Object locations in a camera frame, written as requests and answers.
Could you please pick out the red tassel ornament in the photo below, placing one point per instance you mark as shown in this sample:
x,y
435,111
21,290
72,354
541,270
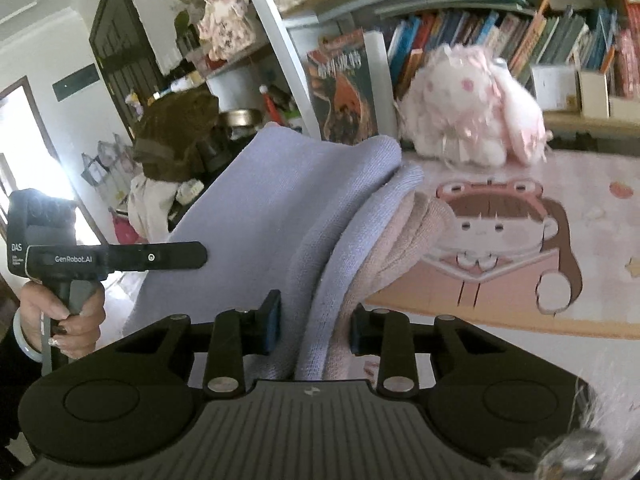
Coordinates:
x,y
271,107

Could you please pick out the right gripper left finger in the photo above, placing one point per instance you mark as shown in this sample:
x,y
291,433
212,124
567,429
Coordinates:
x,y
235,335

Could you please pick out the white wooden bookshelf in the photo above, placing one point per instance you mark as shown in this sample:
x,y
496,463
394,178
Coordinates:
x,y
571,42

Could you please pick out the pink floral doll figure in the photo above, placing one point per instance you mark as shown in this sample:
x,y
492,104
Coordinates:
x,y
226,29

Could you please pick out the dark brown garment pile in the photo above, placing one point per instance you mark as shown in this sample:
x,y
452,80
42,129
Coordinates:
x,y
167,136

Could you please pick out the purple and pink sweater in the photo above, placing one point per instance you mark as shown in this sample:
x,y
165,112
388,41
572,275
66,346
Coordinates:
x,y
325,224

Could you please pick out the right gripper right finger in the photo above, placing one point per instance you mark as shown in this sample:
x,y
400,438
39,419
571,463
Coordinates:
x,y
388,335

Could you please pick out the white pink plush bunny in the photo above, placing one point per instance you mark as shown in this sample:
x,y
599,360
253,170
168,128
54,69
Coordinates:
x,y
464,107

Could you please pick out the fluffy sleeve cuff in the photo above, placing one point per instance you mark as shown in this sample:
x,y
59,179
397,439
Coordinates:
x,y
605,443

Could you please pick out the Harry Potter book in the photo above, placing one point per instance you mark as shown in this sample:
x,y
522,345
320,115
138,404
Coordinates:
x,y
351,89

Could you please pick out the person's left hand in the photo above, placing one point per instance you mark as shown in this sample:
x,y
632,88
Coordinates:
x,y
76,335

